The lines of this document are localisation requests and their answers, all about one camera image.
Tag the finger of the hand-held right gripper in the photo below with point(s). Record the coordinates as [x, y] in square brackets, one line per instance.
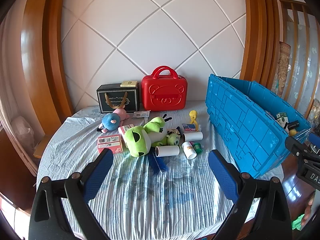
[295, 146]

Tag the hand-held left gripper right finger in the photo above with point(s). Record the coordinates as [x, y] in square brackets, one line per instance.
[222, 177]

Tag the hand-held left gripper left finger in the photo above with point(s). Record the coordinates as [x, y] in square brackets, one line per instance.
[100, 175]

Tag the pink tissue pack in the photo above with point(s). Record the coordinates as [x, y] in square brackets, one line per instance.
[110, 143]
[123, 130]

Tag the blue plastic crate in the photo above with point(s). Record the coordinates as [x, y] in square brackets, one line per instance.
[245, 130]

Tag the blue pig plush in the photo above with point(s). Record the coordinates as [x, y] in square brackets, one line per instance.
[110, 121]

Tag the clear plastic packet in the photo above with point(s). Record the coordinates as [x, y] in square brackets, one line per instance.
[141, 114]

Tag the person's right hand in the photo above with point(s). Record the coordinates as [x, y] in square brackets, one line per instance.
[308, 212]

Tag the black white plush toy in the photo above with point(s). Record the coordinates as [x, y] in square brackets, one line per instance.
[287, 125]

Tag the white pill bottle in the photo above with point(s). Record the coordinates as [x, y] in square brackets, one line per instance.
[189, 151]

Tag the white paper roll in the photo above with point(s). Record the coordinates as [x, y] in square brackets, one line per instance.
[167, 151]
[192, 136]

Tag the green frog plush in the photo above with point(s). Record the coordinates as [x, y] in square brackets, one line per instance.
[140, 140]

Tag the green cloth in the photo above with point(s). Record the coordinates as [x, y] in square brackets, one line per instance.
[298, 223]

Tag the blue bristle brush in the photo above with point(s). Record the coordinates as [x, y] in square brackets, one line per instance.
[157, 165]

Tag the small blue red box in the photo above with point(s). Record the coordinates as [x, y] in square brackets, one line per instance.
[189, 128]

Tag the small green monster plush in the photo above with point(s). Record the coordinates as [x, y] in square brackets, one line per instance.
[173, 139]

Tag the wooden bedside board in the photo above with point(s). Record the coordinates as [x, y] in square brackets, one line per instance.
[43, 147]

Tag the yellow plastic clip toy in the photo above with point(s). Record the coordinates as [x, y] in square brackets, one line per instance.
[193, 117]

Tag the patterned hanging cloth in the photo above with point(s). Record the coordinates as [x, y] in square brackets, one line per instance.
[283, 65]

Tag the clear plastic bag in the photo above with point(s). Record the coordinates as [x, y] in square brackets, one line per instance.
[23, 135]

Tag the small yellow box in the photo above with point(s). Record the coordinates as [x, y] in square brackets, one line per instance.
[128, 84]

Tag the red plastic basket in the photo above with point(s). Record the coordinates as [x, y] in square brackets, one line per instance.
[165, 92]

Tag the wooden slatted rack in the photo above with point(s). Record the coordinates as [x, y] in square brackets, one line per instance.
[298, 30]

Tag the white padded headboard panel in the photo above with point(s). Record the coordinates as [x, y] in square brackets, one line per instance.
[155, 30]

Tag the wooden headboard frame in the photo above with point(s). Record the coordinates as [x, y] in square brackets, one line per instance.
[53, 42]

